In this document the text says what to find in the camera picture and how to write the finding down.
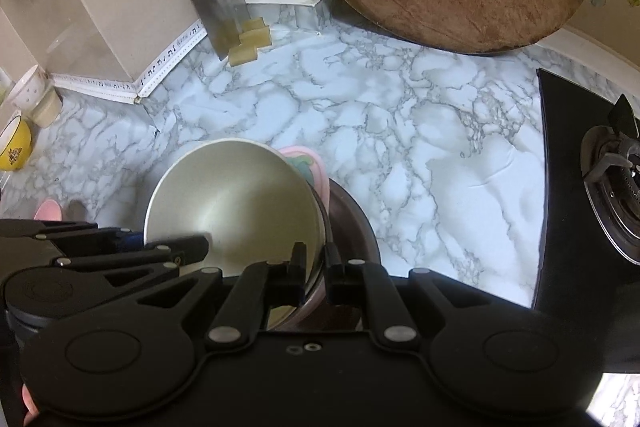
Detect music note edge tape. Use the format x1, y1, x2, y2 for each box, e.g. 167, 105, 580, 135
50, 19, 208, 104

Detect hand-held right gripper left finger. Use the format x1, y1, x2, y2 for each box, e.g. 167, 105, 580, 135
135, 241, 308, 348

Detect pink bear-shaped plate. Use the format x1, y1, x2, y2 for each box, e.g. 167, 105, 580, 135
34, 199, 62, 222

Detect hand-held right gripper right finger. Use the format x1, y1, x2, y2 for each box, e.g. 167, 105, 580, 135
324, 243, 496, 350

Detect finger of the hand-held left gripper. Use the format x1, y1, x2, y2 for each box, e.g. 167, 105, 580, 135
0, 219, 147, 259
52, 234, 212, 294

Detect white floral bowl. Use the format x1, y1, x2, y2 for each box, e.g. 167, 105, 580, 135
7, 64, 45, 112

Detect pink steel-lined bowl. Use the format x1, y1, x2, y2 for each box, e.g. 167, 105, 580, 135
277, 146, 332, 333

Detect yellow ceramic bowl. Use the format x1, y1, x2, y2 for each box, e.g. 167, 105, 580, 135
0, 114, 33, 172

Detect cream bowl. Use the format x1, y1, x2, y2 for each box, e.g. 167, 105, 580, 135
143, 138, 328, 308

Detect black gas stove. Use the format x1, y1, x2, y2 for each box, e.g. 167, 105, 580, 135
532, 68, 640, 375

